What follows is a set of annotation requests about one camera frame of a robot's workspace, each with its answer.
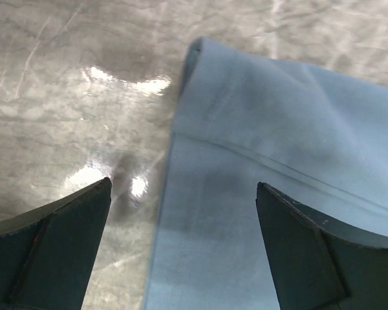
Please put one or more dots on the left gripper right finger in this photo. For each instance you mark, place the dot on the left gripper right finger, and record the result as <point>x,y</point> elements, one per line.
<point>317,261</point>

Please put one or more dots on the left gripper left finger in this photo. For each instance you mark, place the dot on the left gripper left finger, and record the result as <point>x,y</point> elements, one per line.
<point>47,254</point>

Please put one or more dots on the slate blue polo shirt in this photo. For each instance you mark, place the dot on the slate blue polo shirt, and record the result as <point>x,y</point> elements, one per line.
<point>318,136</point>

